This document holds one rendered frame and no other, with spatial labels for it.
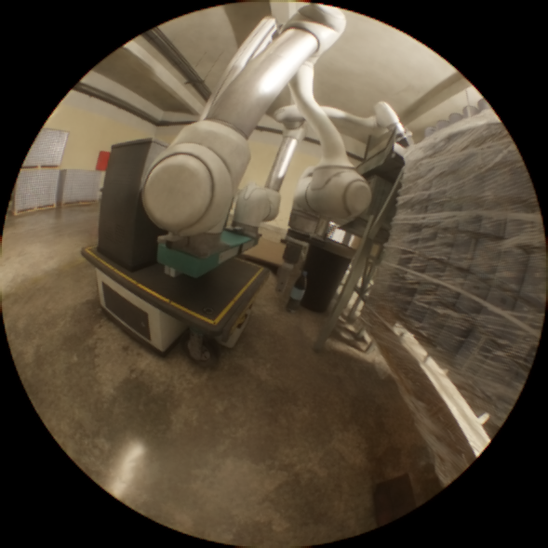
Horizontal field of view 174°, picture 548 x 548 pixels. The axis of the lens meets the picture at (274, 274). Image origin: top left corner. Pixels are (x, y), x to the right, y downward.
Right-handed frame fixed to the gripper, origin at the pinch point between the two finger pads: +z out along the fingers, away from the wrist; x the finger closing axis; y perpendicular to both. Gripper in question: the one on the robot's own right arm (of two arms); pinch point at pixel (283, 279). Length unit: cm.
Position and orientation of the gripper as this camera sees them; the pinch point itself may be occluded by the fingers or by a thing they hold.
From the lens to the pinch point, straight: 61.0
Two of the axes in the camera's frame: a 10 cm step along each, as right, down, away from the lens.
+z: -2.8, 9.0, 3.2
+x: -1.7, 2.9, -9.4
